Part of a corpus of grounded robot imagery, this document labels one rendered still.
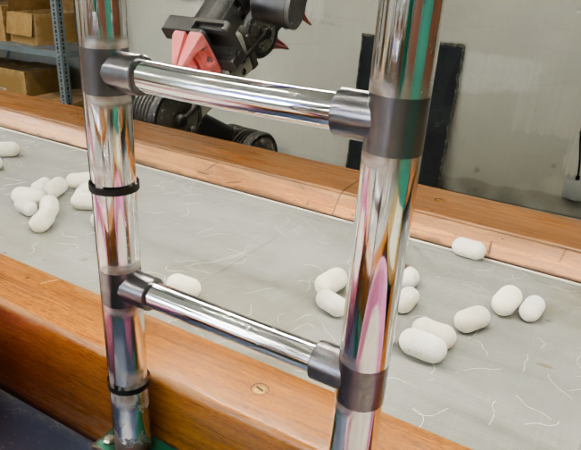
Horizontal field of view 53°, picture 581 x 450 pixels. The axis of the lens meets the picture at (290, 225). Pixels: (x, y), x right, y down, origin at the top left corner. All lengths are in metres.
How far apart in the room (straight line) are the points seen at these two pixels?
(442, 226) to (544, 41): 1.91
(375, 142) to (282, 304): 0.31
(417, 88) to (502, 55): 2.33
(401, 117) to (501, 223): 0.47
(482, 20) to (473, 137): 0.47
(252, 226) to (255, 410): 0.32
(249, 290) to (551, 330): 0.26
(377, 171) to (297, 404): 0.19
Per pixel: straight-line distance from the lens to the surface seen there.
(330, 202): 0.70
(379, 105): 0.21
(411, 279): 0.55
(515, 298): 0.54
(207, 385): 0.39
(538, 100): 2.55
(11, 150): 0.90
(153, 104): 1.09
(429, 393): 0.44
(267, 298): 0.52
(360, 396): 0.27
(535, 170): 2.61
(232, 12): 0.83
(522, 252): 0.65
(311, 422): 0.36
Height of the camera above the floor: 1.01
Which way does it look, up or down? 24 degrees down
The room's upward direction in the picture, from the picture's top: 4 degrees clockwise
